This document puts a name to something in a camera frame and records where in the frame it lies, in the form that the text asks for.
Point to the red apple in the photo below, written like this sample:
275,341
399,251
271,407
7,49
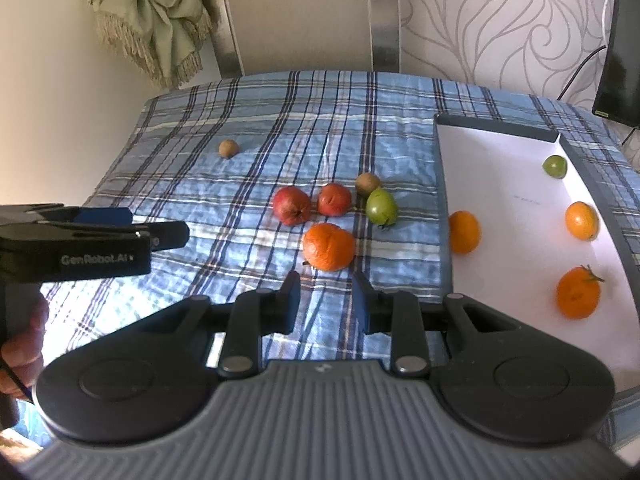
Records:
291,206
334,200

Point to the wrinkled large orange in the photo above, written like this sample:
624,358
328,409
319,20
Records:
328,248

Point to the person left hand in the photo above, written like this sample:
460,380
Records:
23,352

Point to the large stemmed orange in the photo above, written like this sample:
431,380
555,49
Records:
578,293

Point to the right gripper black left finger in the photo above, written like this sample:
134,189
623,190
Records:
151,377

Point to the black wall television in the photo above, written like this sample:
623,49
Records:
617,97

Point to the small mandarin orange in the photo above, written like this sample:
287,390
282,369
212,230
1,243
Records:
465,232

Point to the blue plaid tablecloth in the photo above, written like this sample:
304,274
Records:
306,129

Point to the grey white cardboard box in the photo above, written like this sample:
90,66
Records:
494,170

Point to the knotted green curtain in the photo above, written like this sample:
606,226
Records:
162,37

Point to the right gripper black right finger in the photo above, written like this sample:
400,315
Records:
494,374

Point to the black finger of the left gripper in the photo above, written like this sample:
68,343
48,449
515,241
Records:
168,235
51,212

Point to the brown kiwi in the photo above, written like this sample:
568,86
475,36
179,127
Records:
228,148
366,183

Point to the green fruit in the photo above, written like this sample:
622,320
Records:
381,208
555,166

